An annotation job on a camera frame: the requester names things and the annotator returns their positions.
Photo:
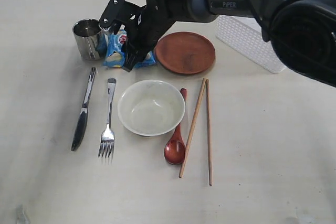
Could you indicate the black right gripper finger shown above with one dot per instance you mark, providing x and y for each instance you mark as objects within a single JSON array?
[
  {"x": 118, "y": 13},
  {"x": 133, "y": 54}
]

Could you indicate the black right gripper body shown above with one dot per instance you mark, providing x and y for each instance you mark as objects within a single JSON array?
[{"x": 155, "y": 20}]

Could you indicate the blue snack bag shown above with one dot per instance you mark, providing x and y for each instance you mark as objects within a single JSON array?
[{"x": 115, "y": 58}]

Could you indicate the stainless steel cup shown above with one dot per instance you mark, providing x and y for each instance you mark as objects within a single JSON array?
[{"x": 90, "y": 39}]

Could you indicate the red-brown wooden bowl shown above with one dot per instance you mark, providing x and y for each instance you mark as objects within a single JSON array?
[{"x": 185, "y": 53}]

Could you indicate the cream ceramic bowl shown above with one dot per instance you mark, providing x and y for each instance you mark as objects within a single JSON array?
[{"x": 151, "y": 108}]

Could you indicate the wooden chopstick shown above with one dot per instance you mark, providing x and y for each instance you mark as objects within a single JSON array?
[
  {"x": 209, "y": 135},
  {"x": 192, "y": 127}
]

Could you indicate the stainless steel knife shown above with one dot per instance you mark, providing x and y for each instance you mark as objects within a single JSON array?
[{"x": 83, "y": 117}]

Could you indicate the stainless steel spoon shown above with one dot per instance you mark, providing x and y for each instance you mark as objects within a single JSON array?
[{"x": 107, "y": 137}]

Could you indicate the red-brown wooden spoon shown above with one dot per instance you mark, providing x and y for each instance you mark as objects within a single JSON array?
[{"x": 174, "y": 151}]

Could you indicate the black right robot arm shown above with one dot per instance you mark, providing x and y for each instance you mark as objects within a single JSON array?
[{"x": 301, "y": 32}]

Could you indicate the white plastic woven basket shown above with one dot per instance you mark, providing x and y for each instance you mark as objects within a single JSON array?
[{"x": 244, "y": 35}]

